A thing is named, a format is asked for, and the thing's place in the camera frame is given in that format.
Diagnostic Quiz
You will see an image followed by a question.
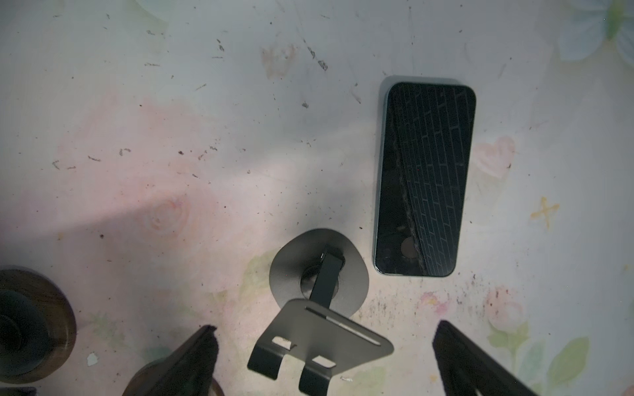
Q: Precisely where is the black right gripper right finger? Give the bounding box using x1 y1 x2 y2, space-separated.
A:
433 320 536 396

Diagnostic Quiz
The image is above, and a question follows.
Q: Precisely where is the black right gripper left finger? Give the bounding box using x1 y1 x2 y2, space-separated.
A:
123 325 219 395

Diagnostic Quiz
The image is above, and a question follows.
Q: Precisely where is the grey stand far right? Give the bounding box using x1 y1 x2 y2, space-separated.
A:
248 229 394 395

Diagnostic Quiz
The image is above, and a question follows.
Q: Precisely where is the black phone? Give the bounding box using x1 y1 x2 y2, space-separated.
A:
373 76 476 277

